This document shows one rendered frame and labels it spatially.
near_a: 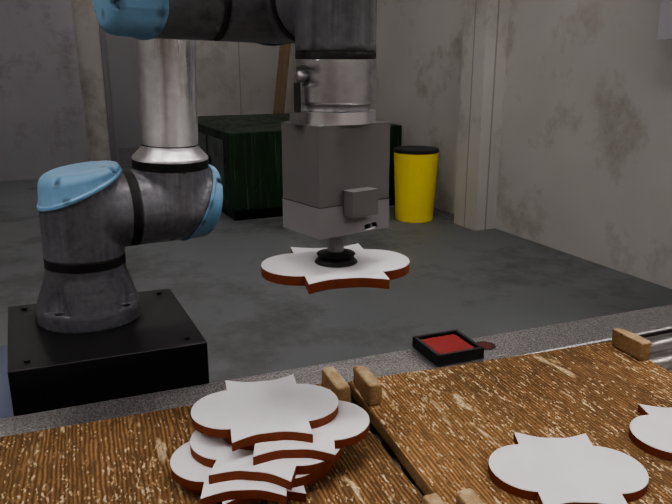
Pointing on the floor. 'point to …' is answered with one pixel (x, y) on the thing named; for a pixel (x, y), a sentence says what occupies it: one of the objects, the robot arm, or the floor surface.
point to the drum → (415, 182)
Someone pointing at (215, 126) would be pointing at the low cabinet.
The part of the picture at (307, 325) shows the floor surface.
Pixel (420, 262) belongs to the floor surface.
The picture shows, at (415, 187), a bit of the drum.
